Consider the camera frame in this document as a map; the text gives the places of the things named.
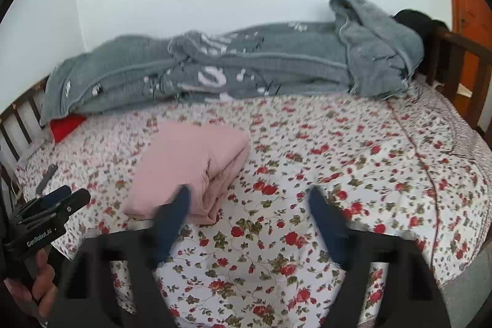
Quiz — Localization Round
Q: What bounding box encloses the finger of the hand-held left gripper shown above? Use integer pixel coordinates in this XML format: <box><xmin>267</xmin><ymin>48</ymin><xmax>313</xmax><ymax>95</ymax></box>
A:
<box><xmin>18</xmin><ymin>184</ymin><xmax>73</xmax><ymax>218</ymax></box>
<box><xmin>20</xmin><ymin>188</ymin><xmax>92</xmax><ymax>228</ymax></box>

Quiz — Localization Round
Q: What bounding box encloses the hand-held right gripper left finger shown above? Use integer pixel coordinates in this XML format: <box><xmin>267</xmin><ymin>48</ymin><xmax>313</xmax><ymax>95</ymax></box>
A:
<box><xmin>48</xmin><ymin>184</ymin><xmax>193</xmax><ymax>328</ymax></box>

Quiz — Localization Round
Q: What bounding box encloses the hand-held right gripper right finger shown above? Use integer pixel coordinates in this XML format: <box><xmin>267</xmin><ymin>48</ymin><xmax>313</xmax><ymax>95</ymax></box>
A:
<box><xmin>307</xmin><ymin>184</ymin><xmax>453</xmax><ymax>328</ymax></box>

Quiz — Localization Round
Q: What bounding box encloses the pink knitted sweater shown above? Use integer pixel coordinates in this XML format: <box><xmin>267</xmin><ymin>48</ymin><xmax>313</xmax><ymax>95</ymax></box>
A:
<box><xmin>122</xmin><ymin>121</ymin><xmax>252</xmax><ymax>226</ymax></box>

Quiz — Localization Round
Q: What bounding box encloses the person's left hand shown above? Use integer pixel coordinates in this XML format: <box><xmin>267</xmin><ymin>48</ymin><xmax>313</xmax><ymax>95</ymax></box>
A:
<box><xmin>4</xmin><ymin>249</ymin><xmax>59</xmax><ymax>319</ymax></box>

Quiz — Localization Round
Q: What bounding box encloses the dark grey flat object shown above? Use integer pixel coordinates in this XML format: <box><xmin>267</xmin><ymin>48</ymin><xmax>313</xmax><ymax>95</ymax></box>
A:
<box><xmin>36</xmin><ymin>164</ymin><xmax>59</xmax><ymax>195</ymax></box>

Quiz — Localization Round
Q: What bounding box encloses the red cloth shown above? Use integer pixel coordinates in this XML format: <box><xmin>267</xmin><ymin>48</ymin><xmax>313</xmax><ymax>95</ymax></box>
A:
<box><xmin>49</xmin><ymin>115</ymin><xmax>87</xmax><ymax>143</ymax></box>

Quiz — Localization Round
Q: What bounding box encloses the floral bed sheet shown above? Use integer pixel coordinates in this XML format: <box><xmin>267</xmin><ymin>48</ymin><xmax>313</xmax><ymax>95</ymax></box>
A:
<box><xmin>15</xmin><ymin>82</ymin><xmax>492</xmax><ymax>328</ymax></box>

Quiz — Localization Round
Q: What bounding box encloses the grey printed blanket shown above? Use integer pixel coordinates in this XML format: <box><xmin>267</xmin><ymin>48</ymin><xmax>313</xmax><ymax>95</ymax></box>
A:
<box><xmin>38</xmin><ymin>0</ymin><xmax>425</xmax><ymax>127</ymax></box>

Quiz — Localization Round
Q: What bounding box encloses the black cloth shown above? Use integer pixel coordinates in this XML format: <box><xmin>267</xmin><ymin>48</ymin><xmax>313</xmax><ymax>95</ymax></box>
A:
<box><xmin>394</xmin><ymin>8</ymin><xmax>447</xmax><ymax>45</ymax></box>

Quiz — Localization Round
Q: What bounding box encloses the orange wooden door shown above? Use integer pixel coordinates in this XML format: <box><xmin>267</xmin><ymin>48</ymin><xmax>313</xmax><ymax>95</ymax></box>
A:
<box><xmin>442</xmin><ymin>0</ymin><xmax>492</xmax><ymax>114</ymax></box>

